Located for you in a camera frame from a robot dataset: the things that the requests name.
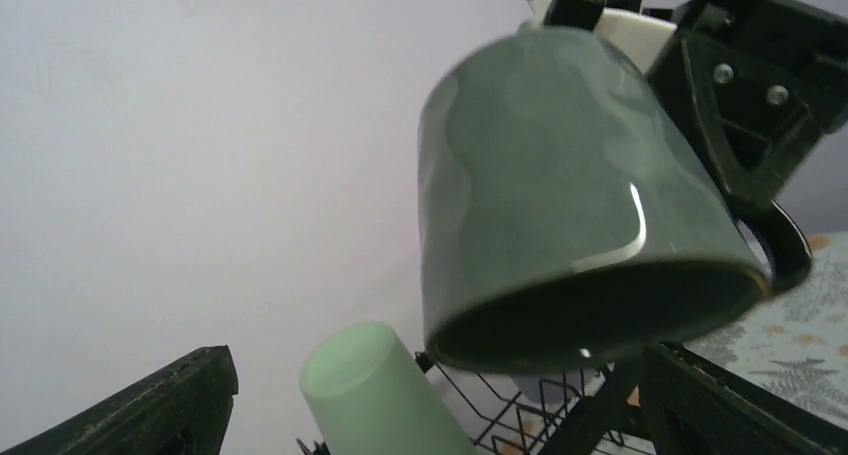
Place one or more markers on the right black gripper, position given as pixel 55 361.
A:
pixel 752 84

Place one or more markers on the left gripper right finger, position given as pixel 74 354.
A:
pixel 685 404

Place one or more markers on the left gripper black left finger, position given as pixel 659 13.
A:
pixel 182 408

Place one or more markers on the dark green ceramic mug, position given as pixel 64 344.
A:
pixel 564 220

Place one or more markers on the floral patterned table mat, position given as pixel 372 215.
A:
pixel 794 347

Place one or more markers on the mint green plastic tumbler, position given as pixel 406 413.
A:
pixel 368 396

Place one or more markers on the black wire dish rack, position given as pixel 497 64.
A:
pixel 503 425

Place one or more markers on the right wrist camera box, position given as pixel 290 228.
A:
pixel 638 36

